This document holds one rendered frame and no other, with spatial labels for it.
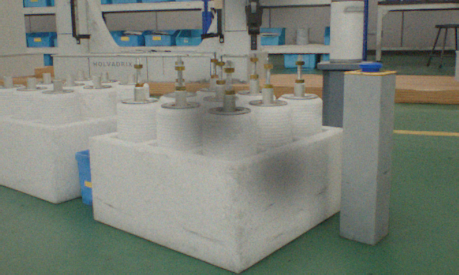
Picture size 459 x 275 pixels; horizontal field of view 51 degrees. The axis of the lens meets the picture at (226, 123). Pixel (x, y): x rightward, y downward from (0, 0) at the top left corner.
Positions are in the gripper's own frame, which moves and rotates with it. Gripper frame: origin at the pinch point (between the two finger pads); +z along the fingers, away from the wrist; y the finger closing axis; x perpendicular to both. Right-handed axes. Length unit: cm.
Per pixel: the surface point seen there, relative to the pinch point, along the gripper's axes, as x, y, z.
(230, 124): 3.7, -30.7, 12.0
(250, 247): 0.4, -34.0, 32.1
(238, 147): 2.3, -30.3, 15.9
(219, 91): 7.0, -10.6, 8.9
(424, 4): -195, 486, -37
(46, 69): 165, 262, 21
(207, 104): 9.3, -13.3, 11.1
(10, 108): 65, 15, 16
